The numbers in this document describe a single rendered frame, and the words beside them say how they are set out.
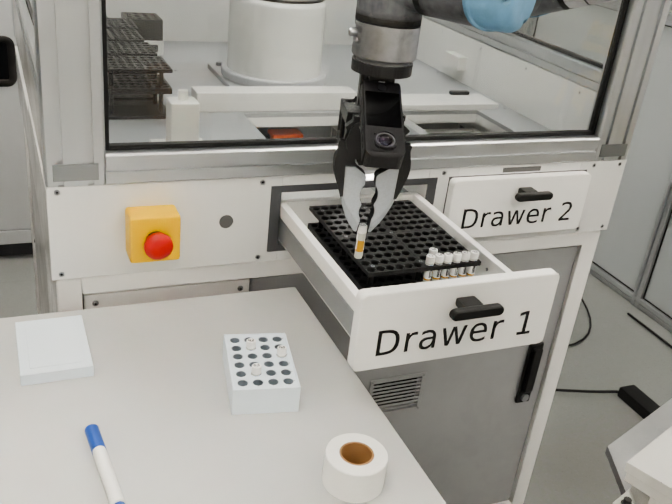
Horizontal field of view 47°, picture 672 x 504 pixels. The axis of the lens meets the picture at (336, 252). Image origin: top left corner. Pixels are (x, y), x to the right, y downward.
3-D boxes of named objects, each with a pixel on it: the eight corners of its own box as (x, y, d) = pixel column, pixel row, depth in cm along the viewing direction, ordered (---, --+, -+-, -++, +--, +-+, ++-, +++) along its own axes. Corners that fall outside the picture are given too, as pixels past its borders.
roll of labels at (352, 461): (380, 508, 84) (385, 480, 83) (317, 497, 85) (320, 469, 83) (385, 465, 91) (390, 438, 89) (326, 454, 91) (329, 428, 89)
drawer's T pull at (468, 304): (503, 315, 97) (506, 306, 96) (452, 322, 94) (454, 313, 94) (488, 301, 100) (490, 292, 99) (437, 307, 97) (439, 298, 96)
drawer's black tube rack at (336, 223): (472, 300, 113) (481, 261, 110) (362, 314, 106) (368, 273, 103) (403, 234, 131) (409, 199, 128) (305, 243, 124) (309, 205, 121)
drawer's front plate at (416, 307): (542, 342, 108) (561, 273, 103) (351, 372, 96) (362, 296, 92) (535, 336, 109) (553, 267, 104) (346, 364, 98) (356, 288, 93)
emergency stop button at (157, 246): (174, 260, 110) (174, 235, 108) (145, 263, 108) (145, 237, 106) (169, 251, 112) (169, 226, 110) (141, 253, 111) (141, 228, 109)
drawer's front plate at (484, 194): (578, 228, 146) (592, 173, 141) (444, 240, 134) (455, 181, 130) (572, 224, 147) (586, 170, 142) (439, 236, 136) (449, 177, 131)
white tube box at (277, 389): (298, 411, 98) (301, 387, 96) (231, 415, 96) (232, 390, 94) (283, 355, 108) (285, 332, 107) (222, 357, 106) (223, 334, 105)
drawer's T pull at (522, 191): (552, 200, 135) (554, 192, 134) (517, 202, 132) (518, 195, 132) (540, 192, 138) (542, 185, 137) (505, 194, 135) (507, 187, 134)
